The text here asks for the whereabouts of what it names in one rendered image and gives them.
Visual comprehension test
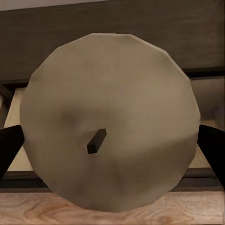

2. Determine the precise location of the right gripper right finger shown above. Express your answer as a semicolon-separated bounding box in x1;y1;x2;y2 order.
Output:
197;125;225;190

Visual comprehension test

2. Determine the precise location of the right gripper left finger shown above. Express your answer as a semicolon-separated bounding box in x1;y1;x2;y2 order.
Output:
0;124;24;181

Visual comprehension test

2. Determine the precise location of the pillar candle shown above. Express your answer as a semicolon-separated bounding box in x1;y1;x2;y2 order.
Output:
20;33;201;213

